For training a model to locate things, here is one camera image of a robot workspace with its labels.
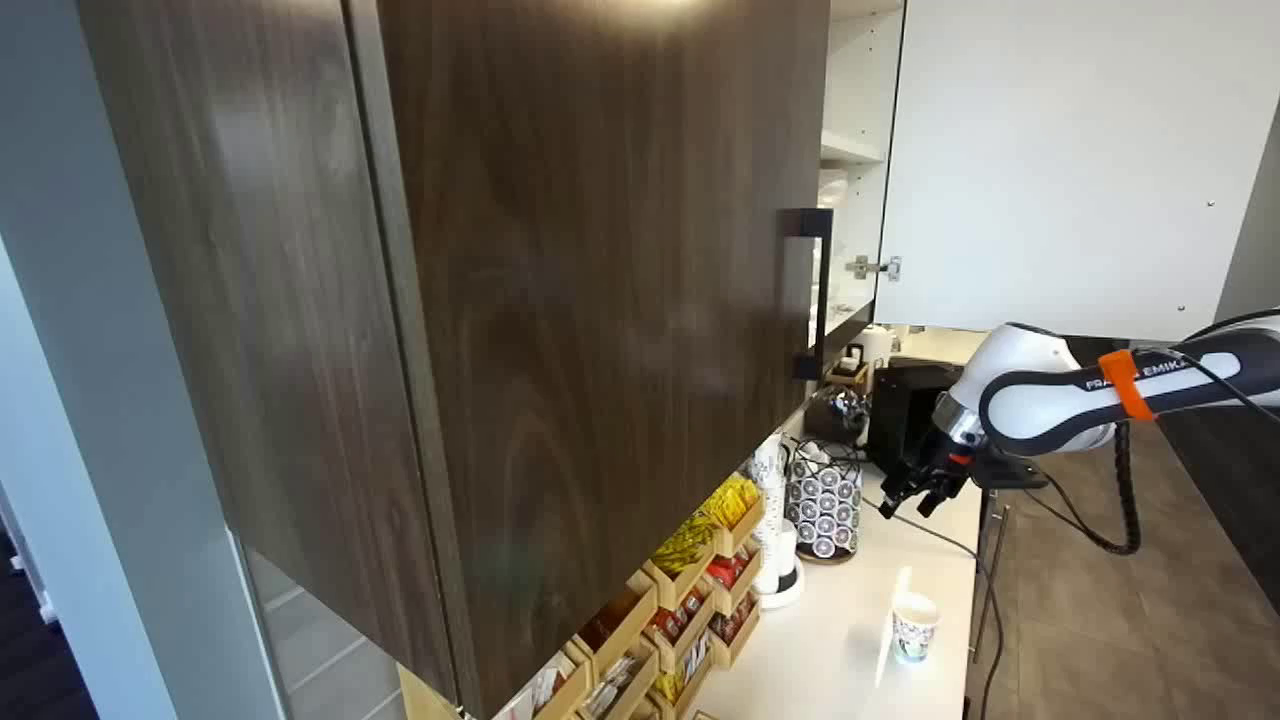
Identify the black power cable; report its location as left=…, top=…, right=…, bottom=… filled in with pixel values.
left=855, top=491, right=983, bottom=563

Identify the wooden tea bag organiser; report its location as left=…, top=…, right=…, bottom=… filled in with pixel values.
left=493, top=473, right=773, bottom=720

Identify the dark wood cabinet side panel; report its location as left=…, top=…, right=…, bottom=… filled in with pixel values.
left=74, top=0, right=463, bottom=704

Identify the orange strap on arm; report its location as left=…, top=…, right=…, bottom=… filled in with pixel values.
left=1098, top=344, right=1156, bottom=427

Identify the wire coffee pod carousel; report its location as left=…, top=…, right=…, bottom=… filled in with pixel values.
left=779, top=444, right=868, bottom=563

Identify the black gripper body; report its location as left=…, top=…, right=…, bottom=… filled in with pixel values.
left=891, top=444, right=982, bottom=505

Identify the black cabinet door handle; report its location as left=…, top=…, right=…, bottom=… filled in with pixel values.
left=775, top=203, right=841, bottom=383

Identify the silver cabinet door hinge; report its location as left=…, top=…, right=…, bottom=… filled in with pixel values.
left=843, top=252, right=904, bottom=285

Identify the black coffee machine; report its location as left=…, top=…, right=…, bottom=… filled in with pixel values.
left=863, top=354, right=988, bottom=488

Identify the dark wood cabinet door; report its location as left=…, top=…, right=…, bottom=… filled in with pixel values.
left=377, top=0, right=835, bottom=720

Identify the stack of paper cups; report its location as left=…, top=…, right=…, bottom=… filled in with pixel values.
left=739, top=437, right=808, bottom=611

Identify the white open cabinet door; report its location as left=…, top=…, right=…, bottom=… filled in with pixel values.
left=874, top=0, right=1280, bottom=344

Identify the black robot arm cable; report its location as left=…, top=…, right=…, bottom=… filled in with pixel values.
left=1038, top=419, right=1147, bottom=560

